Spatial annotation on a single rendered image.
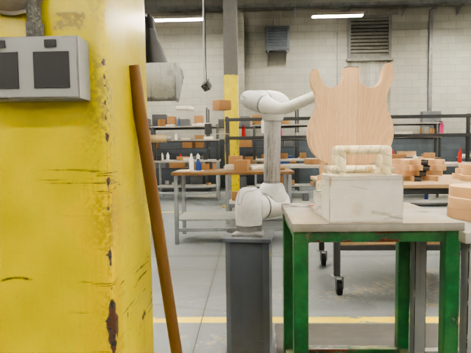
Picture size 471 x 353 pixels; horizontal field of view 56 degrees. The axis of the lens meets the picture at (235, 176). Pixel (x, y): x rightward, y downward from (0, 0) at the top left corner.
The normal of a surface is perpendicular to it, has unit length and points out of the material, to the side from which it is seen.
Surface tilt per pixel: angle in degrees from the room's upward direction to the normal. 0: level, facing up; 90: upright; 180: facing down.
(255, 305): 90
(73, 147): 90
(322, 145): 94
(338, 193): 90
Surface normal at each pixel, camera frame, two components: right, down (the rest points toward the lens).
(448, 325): -0.04, 0.07
